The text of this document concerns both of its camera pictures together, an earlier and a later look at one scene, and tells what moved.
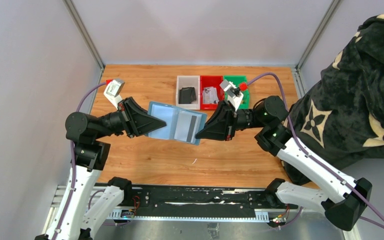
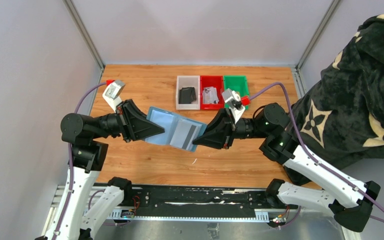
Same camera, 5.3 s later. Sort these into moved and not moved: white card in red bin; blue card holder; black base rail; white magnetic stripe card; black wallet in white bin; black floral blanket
Moved: white magnetic stripe card; blue card holder
Not moved: white card in red bin; black base rail; black wallet in white bin; black floral blanket
